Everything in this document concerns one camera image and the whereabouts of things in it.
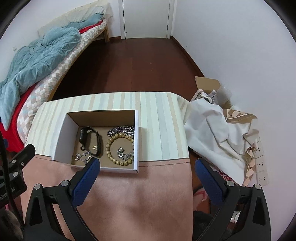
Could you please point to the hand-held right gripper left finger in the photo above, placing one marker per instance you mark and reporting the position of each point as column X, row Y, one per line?
column 86, row 183

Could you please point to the checked bed sheet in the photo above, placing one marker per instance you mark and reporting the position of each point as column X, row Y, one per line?
column 46, row 85

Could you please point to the person's slippered foot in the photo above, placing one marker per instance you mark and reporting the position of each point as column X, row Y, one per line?
column 200, row 195

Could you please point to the striped tablecloth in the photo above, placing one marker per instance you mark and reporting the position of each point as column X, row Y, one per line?
column 159, row 129

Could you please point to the white power strip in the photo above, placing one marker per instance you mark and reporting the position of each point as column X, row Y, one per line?
column 261, row 162

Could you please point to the cream headboard cover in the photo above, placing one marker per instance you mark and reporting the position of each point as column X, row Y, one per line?
column 69, row 16

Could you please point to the white cardboard box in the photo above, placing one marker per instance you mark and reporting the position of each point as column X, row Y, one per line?
column 62, row 139

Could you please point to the diamond patterned cloth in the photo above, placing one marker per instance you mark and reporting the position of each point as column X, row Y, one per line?
column 240, row 117

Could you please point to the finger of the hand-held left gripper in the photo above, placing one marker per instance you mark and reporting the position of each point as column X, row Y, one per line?
column 25, row 154
column 6, row 144

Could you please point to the red blanket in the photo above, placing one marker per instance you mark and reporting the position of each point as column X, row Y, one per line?
column 11, row 134

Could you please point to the person's left forearm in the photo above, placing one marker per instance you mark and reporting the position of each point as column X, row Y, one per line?
column 9, row 222

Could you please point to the black wristband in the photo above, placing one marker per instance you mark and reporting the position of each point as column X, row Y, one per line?
column 99, row 143

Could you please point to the brown cardboard box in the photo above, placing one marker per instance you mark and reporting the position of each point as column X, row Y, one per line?
column 205, row 83

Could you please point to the white cloth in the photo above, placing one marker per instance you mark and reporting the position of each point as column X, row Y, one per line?
column 208, row 129

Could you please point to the wooden bed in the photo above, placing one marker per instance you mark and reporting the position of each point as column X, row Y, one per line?
column 106, row 34

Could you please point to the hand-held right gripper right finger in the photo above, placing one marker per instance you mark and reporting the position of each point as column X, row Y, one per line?
column 208, row 183

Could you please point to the red printed plastic bag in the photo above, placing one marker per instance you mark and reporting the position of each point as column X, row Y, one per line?
column 225, row 177

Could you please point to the white door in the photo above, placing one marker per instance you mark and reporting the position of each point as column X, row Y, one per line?
column 145, row 18

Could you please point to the blue quilt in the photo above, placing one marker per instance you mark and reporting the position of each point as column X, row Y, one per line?
column 41, row 58

